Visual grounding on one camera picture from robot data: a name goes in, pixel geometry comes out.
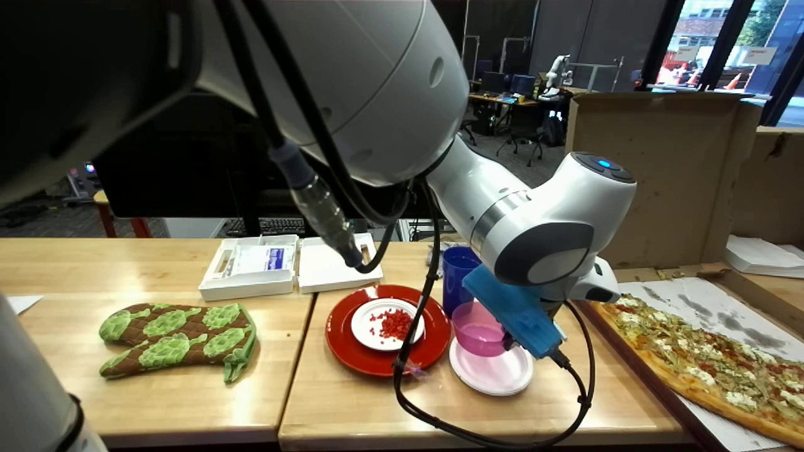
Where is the brown cardboard box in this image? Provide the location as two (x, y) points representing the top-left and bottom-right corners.
(726, 122), (804, 246)

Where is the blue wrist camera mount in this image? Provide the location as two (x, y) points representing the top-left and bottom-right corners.
(459, 263), (564, 361)

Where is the white cardboard box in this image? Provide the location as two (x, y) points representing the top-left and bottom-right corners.
(195, 234), (300, 304)

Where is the pile of red beads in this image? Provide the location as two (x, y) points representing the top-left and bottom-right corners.
(366, 305), (417, 342)

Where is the white paper sheet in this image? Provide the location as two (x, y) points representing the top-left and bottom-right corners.
(3, 290), (43, 318)

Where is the blue plastic cup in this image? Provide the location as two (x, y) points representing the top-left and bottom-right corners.
(439, 243), (484, 318)

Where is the red ceramic plate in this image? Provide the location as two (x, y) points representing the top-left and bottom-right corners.
(322, 280), (455, 381)

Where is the open cardboard pizza box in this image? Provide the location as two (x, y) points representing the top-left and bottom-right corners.
(563, 87), (804, 452)

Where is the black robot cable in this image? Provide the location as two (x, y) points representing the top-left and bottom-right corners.
(210, 0), (598, 450)

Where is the brown green artichoke oven mitt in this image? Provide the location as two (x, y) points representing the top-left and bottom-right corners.
(94, 298), (263, 390)

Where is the rectangular pizza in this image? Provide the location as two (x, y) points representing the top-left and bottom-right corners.
(596, 290), (804, 447)

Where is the purple plastic bowl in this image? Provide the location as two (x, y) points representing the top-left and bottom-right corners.
(446, 298), (511, 358)

